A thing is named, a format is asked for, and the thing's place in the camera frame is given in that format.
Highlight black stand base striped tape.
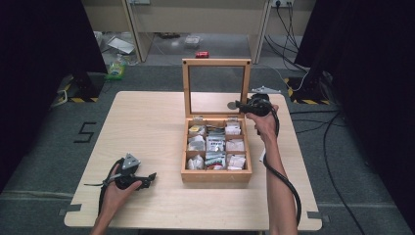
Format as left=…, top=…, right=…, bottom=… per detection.
left=51, top=71, right=106, bottom=104
left=283, top=75, right=333, bottom=106

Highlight black curtain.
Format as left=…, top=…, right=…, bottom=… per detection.
left=294, top=0, right=415, bottom=224
left=0, top=0, right=108, bottom=194

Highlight green packet on floor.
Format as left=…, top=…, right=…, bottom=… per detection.
left=105, top=53, right=127, bottom=81

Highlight clear plastic bag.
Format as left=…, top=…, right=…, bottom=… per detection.
left=96, top=30, right=139, bottom=67

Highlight assorted tea packets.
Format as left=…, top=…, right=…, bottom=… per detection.
left=187, top=119, right=248, bottom=171

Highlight black power cables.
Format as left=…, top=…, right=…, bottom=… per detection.
left=263, top=2, right=308, bottom=73

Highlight clear plastic container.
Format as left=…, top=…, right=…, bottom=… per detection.
left=183, top=34, right=202, bottom=49

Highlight black floor cables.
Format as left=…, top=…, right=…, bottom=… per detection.
left=289, top=110, right=367, bottom=235

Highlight white cable loop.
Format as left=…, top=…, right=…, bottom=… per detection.
left=51, top=89, right=69, bottom=109

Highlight beige desk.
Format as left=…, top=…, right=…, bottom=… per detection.
left=80, top=0, right=274, bottom=65

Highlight wooden tea box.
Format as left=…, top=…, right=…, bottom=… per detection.
left=180, top=58, right=254, bottom=184

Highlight person's right hand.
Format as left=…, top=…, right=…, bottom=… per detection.
left=245, top=104, right=280, bottom=143

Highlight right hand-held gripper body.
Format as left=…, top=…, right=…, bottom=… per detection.
left=248, top=85, right=282, bottom=118

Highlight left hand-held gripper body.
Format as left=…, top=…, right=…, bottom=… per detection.
left=114, top=153, right=147, bottom=191

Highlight white wall socket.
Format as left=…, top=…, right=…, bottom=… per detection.
left=270, top=0, right=296, bottom=9

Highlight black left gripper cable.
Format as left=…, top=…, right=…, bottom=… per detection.
left=97, top=158, right=125, bottom=217

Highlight grey strap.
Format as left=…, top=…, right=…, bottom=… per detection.
left=83, top=173, right=124, bottom=188

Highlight person's left hand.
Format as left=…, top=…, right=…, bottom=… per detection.
left=98, top=164, right=144, bottom=219

